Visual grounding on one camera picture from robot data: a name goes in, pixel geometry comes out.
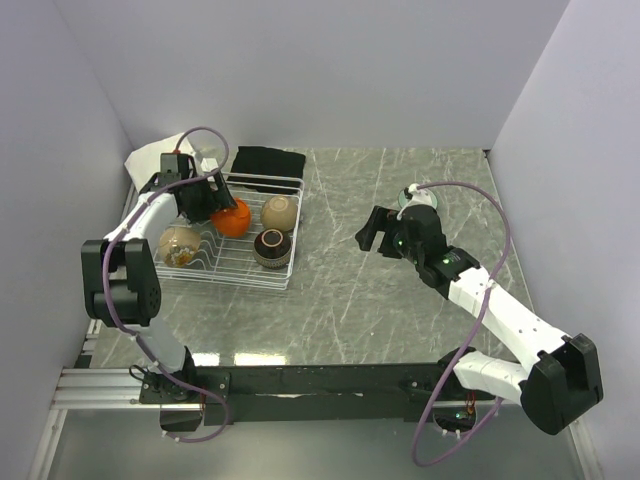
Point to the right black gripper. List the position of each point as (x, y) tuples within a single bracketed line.
[(381, 219)]

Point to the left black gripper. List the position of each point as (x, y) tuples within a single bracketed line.
[(218, 199)]

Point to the orange bowl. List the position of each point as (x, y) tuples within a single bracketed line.
[(233, 223)]

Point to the light blue bowl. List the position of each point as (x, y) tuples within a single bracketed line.
[(433, 199)]

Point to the beige floral bowl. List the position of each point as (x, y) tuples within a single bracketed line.
[(178, 245)]

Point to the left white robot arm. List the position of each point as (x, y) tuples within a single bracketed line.
[(120, 283)]

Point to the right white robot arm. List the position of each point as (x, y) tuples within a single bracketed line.
[(555, 377)]

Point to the black folded cloth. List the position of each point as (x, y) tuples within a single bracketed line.
[(265, 161)]

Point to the tan ceramic bowl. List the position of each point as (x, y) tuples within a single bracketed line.
[(279, 212)]

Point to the dark brown patterned bowl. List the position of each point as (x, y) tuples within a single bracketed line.
[(272, 249)]

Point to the white folded cloth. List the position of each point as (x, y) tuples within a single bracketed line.
[(144, 162)]

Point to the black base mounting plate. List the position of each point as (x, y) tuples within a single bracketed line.
[(306, 393)]

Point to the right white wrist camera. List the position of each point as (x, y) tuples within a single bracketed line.
[(410, 196)]

